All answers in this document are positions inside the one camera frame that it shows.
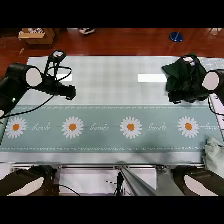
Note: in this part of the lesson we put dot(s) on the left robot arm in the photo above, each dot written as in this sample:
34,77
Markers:
16,83

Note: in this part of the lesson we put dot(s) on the blue round disc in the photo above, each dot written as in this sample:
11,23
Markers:
176,36

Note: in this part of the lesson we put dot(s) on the cardboard box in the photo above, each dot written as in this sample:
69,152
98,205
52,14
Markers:
36,36

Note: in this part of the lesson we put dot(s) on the dark green T-shirt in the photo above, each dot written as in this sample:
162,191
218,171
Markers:
183,78

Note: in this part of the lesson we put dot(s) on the silver frame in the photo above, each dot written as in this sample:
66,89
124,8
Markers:
140,186

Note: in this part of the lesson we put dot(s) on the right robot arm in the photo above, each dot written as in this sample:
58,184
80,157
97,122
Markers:
203,181

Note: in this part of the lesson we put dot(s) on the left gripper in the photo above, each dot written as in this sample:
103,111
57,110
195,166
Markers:
66,91

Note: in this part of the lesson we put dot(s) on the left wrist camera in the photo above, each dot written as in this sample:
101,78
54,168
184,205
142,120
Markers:
56,55

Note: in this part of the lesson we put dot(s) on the pale garment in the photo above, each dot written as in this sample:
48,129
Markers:
215,156

